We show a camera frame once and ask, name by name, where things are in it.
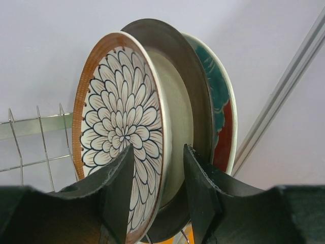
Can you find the aluminium frame post right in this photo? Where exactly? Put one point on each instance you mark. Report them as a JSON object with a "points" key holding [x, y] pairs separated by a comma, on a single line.
{"points": [[304, 56]]}

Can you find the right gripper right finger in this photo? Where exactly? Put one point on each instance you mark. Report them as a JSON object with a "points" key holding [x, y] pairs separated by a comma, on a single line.
{"points": [[222, 208]]}

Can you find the brown rimmed cream plate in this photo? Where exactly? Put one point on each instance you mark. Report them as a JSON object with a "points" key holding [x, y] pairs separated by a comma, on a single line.
{"points": [[186, 87]]}

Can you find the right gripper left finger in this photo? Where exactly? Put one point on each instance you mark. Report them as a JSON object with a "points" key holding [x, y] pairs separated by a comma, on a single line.
{"points": [[104, 197]]}

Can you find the white petal pattern plate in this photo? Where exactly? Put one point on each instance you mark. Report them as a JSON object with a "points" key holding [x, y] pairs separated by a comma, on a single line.
{"points": [[131, 95]]}

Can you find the orange folder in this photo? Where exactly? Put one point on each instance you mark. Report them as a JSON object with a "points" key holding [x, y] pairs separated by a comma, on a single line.
{"points": [[185, 236]]}

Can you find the red and blue floral plate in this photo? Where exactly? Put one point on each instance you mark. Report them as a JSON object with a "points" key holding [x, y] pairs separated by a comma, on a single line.
{"points": [[223, 104]]}

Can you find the stainless steel dish rack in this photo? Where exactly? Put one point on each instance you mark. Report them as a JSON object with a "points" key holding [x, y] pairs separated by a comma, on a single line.
{"points": [[37, 151]]}

